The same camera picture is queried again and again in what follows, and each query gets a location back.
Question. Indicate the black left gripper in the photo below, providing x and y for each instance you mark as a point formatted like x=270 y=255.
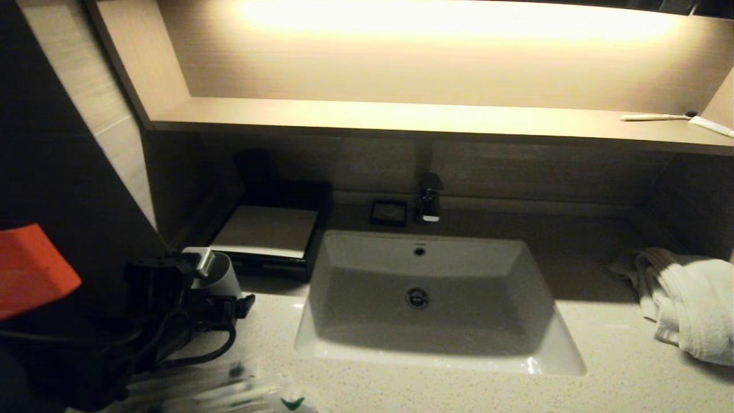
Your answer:
x=157 y=287

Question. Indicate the grey plastic cup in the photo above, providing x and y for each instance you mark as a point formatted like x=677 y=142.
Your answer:
x=228 y=278

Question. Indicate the black box drawer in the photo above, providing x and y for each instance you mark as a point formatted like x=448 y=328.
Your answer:
x=278 y=269

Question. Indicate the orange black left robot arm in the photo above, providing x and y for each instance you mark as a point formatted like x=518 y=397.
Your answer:
x=34 y=269

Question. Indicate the black amenity box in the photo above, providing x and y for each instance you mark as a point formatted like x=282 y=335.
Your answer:
x=322 y=229

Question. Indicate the long clear wrapped toothbrush packet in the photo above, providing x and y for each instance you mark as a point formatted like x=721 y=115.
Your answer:
x=235 y=396
x=200 y=378

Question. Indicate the clear packet green leaf logo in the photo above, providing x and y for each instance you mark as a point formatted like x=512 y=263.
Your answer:
x=293 y=402

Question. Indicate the dark plastic cup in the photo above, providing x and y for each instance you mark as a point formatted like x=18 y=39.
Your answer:
x=255 y=168

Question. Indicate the small black soap dish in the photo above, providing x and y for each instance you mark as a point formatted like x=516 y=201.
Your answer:
x=389 y=213

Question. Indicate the chrome sink drain plug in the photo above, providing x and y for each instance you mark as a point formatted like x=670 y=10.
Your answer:
x=417 y=297

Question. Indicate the chrome faucet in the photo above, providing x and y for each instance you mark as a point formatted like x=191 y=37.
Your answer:
x=429 y=199

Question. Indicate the white ceramic sink basin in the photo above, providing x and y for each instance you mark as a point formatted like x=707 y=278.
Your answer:
x=459 y=344

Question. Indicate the white toothbrush dark head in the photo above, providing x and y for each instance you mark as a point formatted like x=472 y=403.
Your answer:
x=648 y=117

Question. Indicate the white folded towel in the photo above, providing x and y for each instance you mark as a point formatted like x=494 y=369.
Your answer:
x=694 y=304

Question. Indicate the white toothpaste tube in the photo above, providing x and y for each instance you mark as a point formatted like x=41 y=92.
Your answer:
x=712 y=125

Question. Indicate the lit wooden wall shelf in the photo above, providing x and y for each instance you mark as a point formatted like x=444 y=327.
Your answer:
x=401 y=116

